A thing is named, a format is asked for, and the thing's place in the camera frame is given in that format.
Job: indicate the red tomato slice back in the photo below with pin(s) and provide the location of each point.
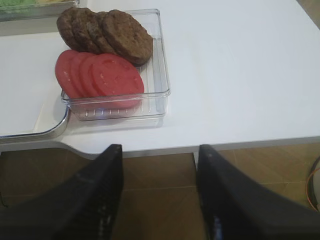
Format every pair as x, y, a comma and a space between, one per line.
63, 73

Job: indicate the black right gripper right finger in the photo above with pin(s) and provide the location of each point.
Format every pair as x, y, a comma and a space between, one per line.
235, 207

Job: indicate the clear patty and tomato box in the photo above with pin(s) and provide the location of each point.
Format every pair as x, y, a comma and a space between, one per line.
153, 102

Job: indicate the white metal tray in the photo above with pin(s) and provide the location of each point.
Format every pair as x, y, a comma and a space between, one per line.
30, 96

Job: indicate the brown patty back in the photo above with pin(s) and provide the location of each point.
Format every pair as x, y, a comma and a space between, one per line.
64, 26

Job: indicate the red tomato slice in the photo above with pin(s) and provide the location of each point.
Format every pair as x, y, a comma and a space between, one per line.
86, 77
115, 76
63, 73
75, 72

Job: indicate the clear lettuce and cheese box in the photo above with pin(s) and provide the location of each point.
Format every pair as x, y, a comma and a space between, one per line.
43, 9

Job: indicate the red tomato slice front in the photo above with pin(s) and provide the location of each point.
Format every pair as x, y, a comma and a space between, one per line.
115, 76

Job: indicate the brown patty front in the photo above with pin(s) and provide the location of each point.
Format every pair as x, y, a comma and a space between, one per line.
127, 36

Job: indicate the brown patty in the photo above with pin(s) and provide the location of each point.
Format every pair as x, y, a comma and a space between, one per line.
80, 32
64, 26
94, 28
127, 36

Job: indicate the green lettuce leaf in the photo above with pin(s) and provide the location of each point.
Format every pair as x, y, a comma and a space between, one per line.
16, 6

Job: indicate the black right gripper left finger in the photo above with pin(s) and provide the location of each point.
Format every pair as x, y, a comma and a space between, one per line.
82, 208

